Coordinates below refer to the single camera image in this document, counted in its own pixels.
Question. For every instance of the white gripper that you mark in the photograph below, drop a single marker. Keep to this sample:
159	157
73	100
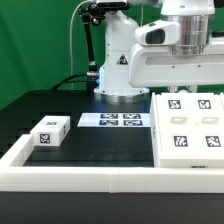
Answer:
155	66

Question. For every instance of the white cabinet body box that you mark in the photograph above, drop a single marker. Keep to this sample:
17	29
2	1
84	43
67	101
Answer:
190	158

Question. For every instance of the white cabinet door panel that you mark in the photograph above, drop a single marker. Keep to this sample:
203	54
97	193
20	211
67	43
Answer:
209	125
173	113

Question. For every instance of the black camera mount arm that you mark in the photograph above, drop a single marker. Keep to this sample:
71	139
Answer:
94	14

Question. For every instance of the small white cabinet top block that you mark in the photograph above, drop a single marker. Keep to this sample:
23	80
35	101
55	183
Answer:
51	130

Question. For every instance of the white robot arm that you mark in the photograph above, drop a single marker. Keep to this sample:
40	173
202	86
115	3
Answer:
179	49

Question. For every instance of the white marker sheet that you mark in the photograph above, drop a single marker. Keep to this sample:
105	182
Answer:
120	120

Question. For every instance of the white U-shaped border frame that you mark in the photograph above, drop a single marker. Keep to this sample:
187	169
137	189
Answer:
15	176

